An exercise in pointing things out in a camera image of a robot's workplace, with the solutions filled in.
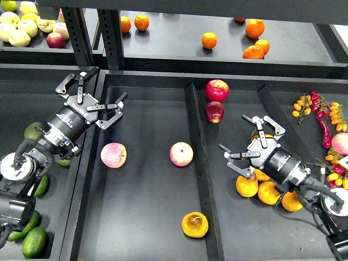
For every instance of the orange cherry tomato bunch left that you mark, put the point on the orange cherry tomato bunch left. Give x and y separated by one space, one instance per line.
302 108

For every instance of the red chili pepper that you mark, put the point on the red chili pepper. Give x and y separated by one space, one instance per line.
326 134

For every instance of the black shelf post right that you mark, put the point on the black shelf post right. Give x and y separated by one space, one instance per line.
110 25

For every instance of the orange on shelf left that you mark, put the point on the orange on shelf left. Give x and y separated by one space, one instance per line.
125 24

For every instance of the dark red apple lower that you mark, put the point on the dark red apple lower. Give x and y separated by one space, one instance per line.
214 111

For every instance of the pink peach on shelf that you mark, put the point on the pink peach on shelf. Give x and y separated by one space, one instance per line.
61 28

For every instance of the white label card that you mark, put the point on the white label card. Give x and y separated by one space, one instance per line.
344 162

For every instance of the black upper left tray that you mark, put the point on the black upper left tray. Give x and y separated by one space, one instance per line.
38 52

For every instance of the pink apple left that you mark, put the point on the pink apple left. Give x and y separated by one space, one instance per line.
113 155

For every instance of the red apple upper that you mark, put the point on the red apple upper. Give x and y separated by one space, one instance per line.
217 90

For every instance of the pale yellow apple middle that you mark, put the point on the pale yellow apple middle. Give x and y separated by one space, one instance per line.
28 26

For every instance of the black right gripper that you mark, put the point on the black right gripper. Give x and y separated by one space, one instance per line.
267 155

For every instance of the pink apple middle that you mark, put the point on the pink apple middle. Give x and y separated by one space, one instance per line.
181 154

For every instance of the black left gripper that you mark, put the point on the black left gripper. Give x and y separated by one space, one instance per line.
73 117

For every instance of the black shelf post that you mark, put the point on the black shelf post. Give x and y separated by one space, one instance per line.
79 38
110 25

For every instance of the pale yellow apple front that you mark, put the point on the pale yellow apple front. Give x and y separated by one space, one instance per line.
19 38

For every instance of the orange cherry tomato bunch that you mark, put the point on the orange cherry tomato bunch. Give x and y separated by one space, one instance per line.
337 117
302 108

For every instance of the mixed cherry tomato bunch lower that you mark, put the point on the mixed cherry tomato bunch lower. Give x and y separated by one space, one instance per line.
335 174

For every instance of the pink apple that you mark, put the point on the pink apple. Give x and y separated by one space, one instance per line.
113 155
181 154

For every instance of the black left bin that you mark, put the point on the black left bin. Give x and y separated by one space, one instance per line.
28 95

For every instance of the red cherry tomato bunch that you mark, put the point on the red cherry tomato bunch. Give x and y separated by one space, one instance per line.
319 104

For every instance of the black bin divider left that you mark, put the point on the black bin divider left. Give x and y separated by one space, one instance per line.
213 238

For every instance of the green avocado centre round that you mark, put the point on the green avocado centre round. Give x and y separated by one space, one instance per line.
65 162

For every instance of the pink peach right edge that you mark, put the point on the pink peach right edge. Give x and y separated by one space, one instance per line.
339 143

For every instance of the black shelf post left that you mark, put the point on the black shelf post left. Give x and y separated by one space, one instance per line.
79 38

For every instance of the pink peach behind post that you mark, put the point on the pink peach behind post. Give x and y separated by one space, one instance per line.
61 16

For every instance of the orange cherry tomato bunch right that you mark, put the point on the orange cherry tomato bunch right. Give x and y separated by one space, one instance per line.
337 117

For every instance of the pale yellow apple with stem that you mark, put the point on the pale yellow apple with stem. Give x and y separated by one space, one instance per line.
45 25

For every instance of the yellow pear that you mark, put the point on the yellow pear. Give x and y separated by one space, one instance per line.
247 187
195 225
267 193
255 135
260 176
290 202

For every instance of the red apple on shelf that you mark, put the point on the red apple on shelf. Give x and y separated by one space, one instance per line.
56 40

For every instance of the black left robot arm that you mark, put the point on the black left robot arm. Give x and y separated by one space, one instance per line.
25 168

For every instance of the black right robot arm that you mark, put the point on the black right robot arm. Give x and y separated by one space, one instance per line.
328 206

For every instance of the orange on shelf front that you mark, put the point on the orange on shelf front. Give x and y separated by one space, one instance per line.
253 52

